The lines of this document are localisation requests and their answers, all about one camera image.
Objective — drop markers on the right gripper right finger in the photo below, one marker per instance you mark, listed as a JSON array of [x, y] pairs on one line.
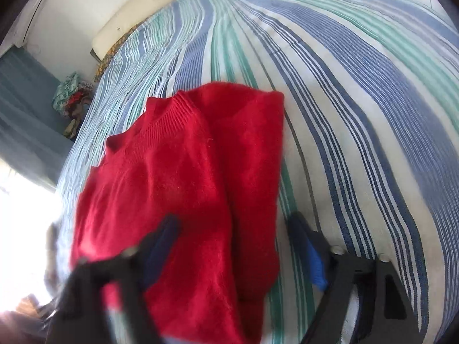
[[368, 290]]

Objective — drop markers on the red sweater with white print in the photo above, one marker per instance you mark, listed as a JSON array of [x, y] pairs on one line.
[[210, 156]]

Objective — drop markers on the pile of colourful clothes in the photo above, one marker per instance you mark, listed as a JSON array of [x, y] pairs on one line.
[[72, 100]]

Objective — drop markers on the striped blue green bedspread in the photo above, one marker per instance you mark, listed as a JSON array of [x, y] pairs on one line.
[[371, 130]]

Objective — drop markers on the teal curtain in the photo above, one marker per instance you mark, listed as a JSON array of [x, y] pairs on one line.
[[32, 140]]

